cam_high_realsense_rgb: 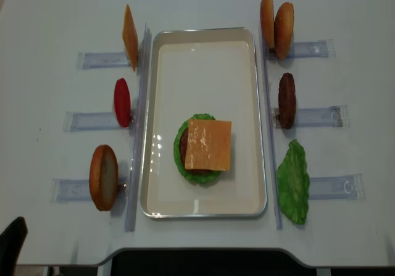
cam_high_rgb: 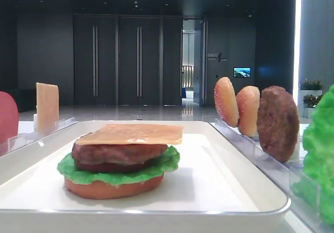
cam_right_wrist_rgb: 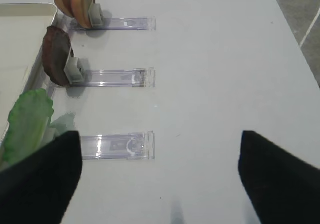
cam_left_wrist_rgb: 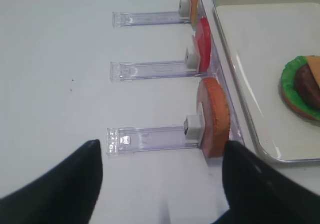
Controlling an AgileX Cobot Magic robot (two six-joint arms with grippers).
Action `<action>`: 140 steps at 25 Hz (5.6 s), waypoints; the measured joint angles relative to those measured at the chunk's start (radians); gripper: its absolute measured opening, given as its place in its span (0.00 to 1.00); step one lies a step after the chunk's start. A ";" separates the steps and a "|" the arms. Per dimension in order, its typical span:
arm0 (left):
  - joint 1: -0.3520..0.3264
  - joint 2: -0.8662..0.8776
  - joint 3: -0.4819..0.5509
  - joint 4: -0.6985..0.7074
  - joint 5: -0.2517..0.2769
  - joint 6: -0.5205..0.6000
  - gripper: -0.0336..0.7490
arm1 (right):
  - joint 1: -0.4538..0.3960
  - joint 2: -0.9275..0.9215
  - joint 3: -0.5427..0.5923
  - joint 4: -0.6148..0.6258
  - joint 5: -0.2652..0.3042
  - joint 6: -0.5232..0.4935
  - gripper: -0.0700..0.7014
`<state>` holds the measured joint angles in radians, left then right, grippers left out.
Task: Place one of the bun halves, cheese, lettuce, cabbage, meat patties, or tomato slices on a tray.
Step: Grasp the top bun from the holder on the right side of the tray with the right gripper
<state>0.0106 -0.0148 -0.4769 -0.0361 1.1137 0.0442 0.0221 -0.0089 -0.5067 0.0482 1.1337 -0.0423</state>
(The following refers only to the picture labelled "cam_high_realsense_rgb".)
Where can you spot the upright green lettuce leaf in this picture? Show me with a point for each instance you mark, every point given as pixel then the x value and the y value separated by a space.
pixel 293 184

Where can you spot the clear cheese holder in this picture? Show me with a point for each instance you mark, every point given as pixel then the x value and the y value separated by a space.
pixel 104 60

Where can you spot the clear right long rail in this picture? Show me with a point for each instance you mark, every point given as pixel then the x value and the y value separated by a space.
pixel 271 139

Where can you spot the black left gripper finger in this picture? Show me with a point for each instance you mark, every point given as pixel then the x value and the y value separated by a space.
pixel 12 240

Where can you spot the upright brown meat patty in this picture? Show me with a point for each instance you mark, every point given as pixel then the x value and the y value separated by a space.
pixel 287 101

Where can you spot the clear bun holder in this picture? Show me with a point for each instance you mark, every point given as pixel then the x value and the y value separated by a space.
pixel 310 49
pixel 69 190

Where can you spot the clear bottom bun holder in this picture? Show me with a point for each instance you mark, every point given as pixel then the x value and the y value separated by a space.
pixel 69 190

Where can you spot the brown meat patty on burger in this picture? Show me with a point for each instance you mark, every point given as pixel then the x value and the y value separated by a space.
pixel 182 148

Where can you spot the clear long rail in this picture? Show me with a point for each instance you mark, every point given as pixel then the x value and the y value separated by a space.
pixel 140 132
pixel 271 139

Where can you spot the upright orange cheese slice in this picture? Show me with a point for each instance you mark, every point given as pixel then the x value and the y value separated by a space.
pixel 130 38

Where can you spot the upright red tomato slice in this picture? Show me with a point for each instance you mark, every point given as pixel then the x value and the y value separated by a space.
pixel 122 103

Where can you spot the green lettuce leaf on burger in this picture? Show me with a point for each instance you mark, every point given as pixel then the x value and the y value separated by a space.
pixel 192 178

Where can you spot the white rectangular metal tray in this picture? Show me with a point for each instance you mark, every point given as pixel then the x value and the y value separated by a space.
pixel 203 72

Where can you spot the orange cheese slice on burger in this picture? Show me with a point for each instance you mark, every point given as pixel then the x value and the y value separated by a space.
pixel 208 145

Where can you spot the sesame bun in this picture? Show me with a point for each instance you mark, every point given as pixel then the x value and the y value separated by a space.
pixel 283 27
pixel 267 22

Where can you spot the clear left long rail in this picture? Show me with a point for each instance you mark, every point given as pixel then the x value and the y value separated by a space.
pixel 140 132

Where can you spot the clear lettuce holder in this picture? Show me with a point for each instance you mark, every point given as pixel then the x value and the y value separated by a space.
pixel 347 187

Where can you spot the clear patty holder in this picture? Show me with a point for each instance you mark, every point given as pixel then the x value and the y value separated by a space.
pixel 333 116

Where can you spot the clear tomato holder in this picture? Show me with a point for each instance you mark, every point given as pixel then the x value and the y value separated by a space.
pixel 80 121

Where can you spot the upright bottom bun slice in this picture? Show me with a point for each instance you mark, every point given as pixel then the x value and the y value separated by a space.
pixel 103 177

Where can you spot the clear top bun holder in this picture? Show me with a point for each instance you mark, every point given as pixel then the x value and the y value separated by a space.
pixel 310 49

